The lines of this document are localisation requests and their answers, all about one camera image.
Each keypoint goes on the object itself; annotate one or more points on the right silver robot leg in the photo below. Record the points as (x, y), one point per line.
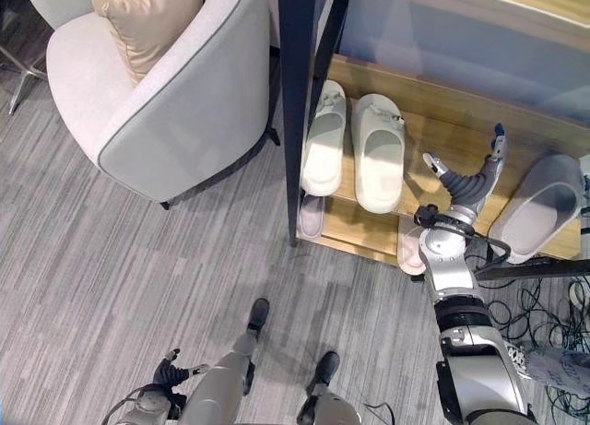
(325, 397)

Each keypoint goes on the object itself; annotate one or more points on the pink slipper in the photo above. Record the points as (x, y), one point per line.
(410, 250)

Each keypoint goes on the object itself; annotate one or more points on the white slipper with charms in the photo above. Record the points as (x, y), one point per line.
(324, 144)
(379, 157)

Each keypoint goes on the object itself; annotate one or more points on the wooden shoe rack black frame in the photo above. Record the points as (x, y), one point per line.
(295, 121)

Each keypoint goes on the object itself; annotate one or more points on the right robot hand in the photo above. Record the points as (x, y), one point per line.
(466, 188)

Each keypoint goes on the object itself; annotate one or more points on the tan cushion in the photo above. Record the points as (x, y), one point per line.
(147, 24)

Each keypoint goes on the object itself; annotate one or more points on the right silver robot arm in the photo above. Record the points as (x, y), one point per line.
(465, 300)

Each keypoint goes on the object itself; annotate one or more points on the grey patterned cloth bag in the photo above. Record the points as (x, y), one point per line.
(553, 365)

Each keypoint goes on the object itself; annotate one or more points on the light beige armchair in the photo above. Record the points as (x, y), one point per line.
(184, 111)

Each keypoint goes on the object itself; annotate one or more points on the metal chair base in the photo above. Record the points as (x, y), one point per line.
(25, 72)

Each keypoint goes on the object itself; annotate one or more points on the lilac slipper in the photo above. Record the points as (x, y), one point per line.
(311, 217)

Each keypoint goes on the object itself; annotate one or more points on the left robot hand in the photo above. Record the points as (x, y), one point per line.
(168, 373)

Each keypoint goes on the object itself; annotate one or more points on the grey slipper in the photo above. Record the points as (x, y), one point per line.
(537, 213)

